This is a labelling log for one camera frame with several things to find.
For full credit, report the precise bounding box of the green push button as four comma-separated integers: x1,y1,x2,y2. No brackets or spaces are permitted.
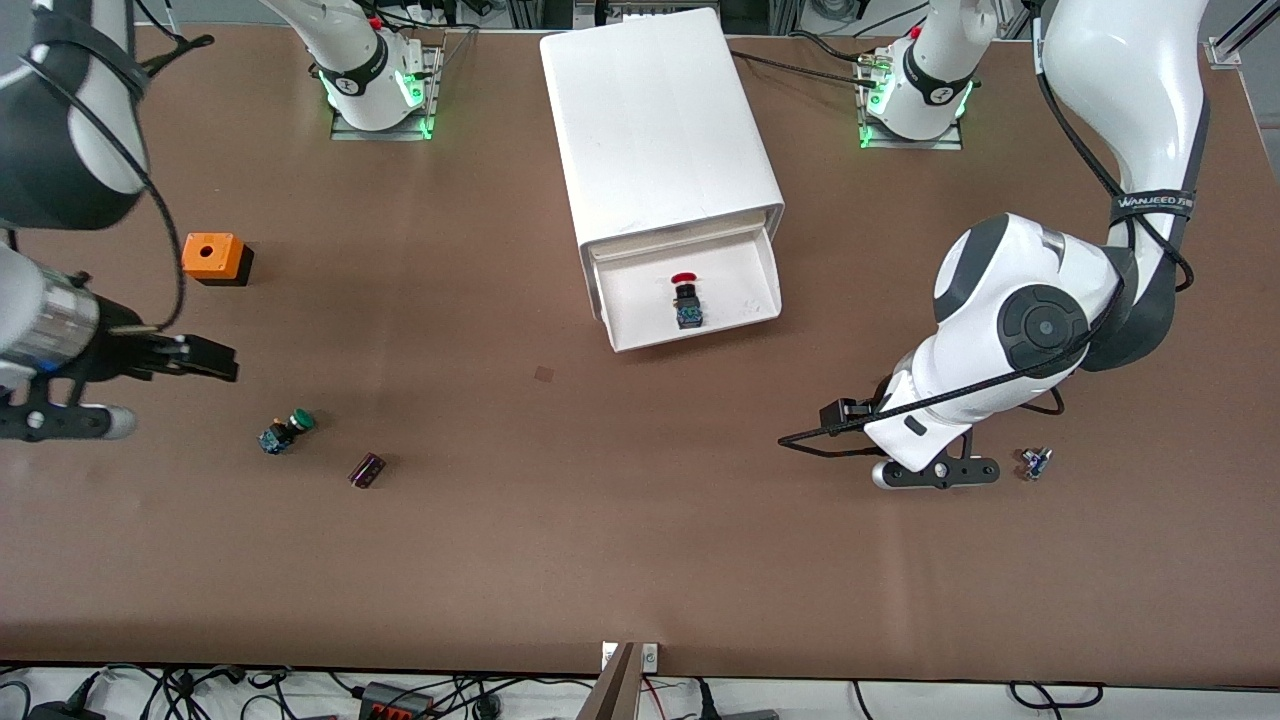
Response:
257,409,317,456

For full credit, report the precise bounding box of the orange button box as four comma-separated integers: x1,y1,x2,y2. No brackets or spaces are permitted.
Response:
181,232,255,288

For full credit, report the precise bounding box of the black looped floor cable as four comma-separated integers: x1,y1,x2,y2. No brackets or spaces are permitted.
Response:
1008,681,1105,710

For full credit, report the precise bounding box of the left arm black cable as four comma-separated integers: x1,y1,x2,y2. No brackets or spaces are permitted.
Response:
778,30,1196,461

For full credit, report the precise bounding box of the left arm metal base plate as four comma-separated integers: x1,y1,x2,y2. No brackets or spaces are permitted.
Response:
857,50,966,152

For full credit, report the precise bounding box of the black power strip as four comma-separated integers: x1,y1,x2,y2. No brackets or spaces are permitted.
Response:
358,681,438,720

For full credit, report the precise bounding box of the white drawer cabinet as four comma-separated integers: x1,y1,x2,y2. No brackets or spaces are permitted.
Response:
540,8,786,326

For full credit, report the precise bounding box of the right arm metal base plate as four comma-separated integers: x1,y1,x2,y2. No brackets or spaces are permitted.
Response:
330,42,443,142

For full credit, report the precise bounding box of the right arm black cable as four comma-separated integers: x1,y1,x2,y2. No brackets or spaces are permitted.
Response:
20,35,216,333

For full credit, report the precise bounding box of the brown camera post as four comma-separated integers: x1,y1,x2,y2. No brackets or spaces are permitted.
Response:
578,642,643,720

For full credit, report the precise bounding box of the black table cable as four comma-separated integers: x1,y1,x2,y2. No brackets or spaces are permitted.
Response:
788,30,881,63
730,50,881,89

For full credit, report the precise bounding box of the red push button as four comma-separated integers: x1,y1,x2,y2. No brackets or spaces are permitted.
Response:
669,270,705,331

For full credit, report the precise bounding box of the grey metal rail fixture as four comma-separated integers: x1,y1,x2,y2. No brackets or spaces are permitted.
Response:
572,0,723,25

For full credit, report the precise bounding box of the white drawer holding button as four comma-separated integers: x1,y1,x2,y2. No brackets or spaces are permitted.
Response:
585,222,785,353

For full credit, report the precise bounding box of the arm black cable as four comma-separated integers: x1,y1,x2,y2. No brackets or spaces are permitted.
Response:
20,35,216,333
778,30,1196,461

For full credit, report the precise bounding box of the black printed cable strap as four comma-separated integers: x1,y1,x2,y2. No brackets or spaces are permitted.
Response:
1110,188,1197,227

